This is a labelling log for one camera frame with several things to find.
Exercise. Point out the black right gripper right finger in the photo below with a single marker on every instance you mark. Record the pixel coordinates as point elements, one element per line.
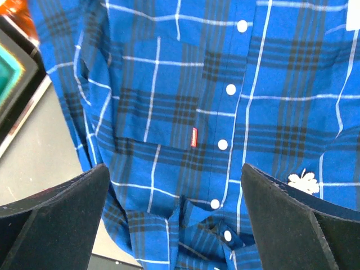
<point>295,230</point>

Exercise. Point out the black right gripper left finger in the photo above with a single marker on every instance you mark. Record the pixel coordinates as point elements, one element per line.
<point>55,228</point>

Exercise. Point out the blue plaid shirt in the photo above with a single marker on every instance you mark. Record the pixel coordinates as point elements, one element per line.
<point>174,97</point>

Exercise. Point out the metal tray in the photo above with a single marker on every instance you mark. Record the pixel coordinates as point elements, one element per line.
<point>23,79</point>

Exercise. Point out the green square dish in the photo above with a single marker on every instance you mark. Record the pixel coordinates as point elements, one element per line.
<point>12,72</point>

